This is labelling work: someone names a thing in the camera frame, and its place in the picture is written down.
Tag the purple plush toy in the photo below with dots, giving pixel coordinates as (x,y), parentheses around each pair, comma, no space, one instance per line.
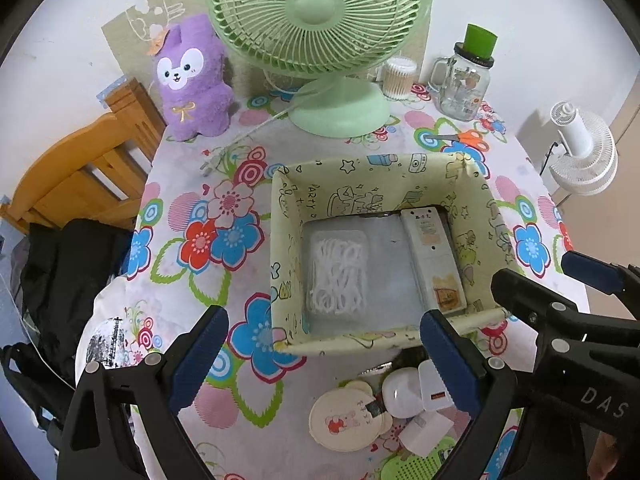
(189,70)

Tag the orange handled scissors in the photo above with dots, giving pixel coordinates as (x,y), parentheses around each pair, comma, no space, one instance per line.
(471,137)

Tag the white remote control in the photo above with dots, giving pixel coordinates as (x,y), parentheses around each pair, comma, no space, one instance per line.
(433,261)

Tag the green desk fan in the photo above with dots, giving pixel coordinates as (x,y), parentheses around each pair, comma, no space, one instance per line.
(327,44)

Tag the white standing fan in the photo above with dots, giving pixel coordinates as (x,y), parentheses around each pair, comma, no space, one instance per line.
(584,160)

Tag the glass mason jar mug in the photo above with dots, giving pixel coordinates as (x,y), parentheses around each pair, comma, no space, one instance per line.
(459,83)

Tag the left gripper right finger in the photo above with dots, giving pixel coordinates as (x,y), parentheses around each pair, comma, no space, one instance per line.
(486,392)

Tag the floral tablecloth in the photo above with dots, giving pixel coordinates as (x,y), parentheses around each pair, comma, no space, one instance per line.
(203,239)

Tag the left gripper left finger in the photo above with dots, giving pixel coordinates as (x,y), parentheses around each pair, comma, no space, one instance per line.
(97,442)

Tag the green panda speaker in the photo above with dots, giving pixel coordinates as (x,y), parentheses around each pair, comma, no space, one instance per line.
(412,467)

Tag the cotton swab container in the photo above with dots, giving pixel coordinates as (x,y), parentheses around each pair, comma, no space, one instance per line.
(398,76)

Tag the green cup on jar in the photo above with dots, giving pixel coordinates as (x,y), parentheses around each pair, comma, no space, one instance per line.
(479,42)

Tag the white rounded earbud case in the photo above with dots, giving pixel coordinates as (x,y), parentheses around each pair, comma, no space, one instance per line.
(401,393)

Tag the small white charger cube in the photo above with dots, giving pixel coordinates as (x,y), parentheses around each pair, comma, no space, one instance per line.
(424,432)

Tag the black clothing on chair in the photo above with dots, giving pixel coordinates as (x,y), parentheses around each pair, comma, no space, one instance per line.
(63,272)

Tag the wooden chair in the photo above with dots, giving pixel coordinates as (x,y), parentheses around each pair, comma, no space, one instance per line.
(90,174)

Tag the clear plastic box of ties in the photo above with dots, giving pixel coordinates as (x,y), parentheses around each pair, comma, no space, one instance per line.
(337,274)

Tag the patterned cardboard storage box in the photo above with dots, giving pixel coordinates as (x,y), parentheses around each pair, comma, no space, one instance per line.
(361,199)

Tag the white 45W charger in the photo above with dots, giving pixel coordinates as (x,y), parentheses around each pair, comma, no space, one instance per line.
(434,394)

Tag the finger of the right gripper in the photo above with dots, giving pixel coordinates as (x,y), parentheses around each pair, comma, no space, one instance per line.
(611,279)
(545,311)

